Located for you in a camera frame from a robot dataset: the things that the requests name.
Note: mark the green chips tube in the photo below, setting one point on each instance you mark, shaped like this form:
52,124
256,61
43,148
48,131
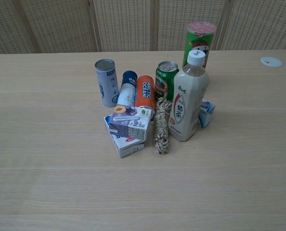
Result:
200,39

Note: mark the green Tsingtao beer can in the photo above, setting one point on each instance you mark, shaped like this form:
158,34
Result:
165,83

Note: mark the white bottle with blue cap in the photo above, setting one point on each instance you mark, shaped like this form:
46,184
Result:
127,92

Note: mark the light blue small carton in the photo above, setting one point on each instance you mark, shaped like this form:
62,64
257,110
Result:
206,113

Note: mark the purple white drink carton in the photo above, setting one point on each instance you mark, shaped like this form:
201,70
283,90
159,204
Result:
130,124

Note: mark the woven folding screen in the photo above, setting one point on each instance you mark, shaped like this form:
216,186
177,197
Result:
133,24

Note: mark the white blue milk carton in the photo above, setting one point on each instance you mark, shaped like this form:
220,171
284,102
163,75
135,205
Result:
123,145

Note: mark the milk tea plastic bottle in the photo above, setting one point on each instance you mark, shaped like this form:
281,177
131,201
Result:
189,101

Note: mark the orange Arctic Ocean can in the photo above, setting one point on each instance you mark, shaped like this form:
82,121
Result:
145,92

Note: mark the slim silver blue can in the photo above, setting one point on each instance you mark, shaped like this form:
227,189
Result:
106,81

